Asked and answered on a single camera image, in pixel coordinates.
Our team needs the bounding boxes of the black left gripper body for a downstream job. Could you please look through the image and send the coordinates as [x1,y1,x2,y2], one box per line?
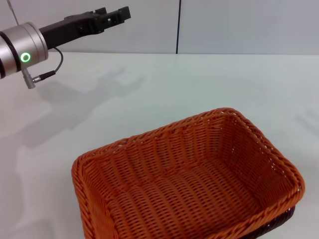
[39,11,103,50]

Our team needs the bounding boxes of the orange wicker basket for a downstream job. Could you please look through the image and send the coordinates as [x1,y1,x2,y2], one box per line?
[71,107,306,239]

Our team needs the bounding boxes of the dark brown wicker basket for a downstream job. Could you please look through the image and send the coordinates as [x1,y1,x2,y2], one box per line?
[249,204,297,239]

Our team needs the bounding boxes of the black cable with silver plug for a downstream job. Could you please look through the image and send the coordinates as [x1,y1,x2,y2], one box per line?
[23,47,64,90]

